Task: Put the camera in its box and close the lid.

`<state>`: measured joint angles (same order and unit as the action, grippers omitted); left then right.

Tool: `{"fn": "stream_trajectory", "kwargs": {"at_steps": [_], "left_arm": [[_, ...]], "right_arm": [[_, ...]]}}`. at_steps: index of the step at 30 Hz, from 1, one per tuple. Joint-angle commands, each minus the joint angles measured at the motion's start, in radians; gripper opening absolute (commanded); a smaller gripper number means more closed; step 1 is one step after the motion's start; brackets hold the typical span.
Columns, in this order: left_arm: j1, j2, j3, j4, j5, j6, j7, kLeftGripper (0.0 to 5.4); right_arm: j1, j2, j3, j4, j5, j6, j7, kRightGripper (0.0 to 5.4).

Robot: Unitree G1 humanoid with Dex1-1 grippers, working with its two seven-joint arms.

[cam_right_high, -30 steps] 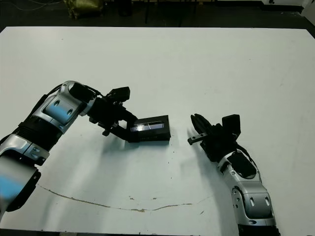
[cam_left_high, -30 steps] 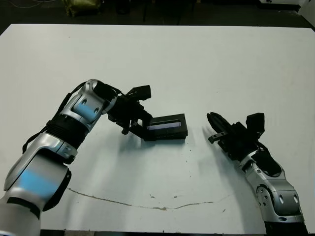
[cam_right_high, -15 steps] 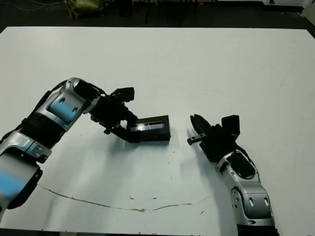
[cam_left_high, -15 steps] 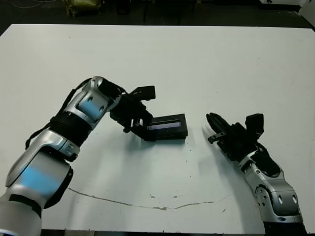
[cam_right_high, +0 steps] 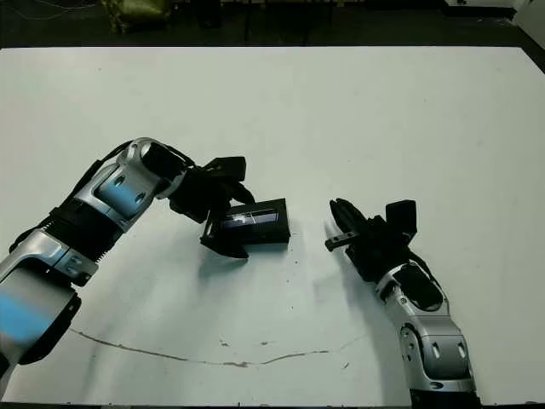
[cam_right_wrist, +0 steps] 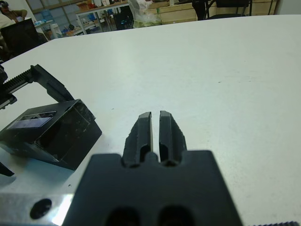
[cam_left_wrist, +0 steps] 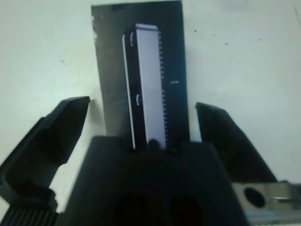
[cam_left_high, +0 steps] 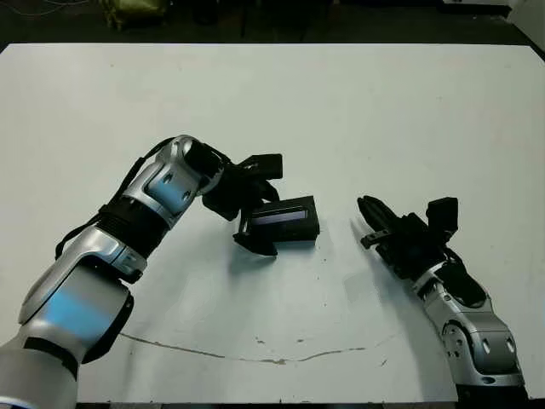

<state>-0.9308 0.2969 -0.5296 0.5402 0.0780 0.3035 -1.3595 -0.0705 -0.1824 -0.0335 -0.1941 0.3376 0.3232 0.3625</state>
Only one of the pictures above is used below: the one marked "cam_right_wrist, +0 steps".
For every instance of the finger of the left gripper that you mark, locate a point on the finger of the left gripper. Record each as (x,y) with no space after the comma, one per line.
(5,170)

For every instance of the black monitor panel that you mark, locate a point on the black monitor panel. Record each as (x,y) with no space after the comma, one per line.
(20,37)

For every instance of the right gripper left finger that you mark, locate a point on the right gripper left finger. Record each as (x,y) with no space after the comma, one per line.
(138,141)

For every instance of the black box lid with window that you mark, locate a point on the black box lid with window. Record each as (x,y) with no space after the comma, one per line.
(61,139)

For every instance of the wooden pallet stack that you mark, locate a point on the wooden pallet stack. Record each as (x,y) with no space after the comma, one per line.
(176,13)

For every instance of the seated person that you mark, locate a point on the seated person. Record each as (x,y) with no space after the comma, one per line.
(13,15)

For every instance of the blue storage boxes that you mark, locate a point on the blue storage boxes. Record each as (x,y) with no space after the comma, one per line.
(43,16)

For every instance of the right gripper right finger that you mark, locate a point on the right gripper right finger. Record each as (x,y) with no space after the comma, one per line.
(170,139)

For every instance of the crumpled plastic bag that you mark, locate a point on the crumpled plastic bag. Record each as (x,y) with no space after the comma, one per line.
(143,14)

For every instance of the white frame work table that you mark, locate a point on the white frame work table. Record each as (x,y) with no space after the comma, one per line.
(78,21)

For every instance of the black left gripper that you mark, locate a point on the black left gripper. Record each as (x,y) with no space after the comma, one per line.
(14,81)

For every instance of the black metal chair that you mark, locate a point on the black metal chair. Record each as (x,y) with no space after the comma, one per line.
(207,9)

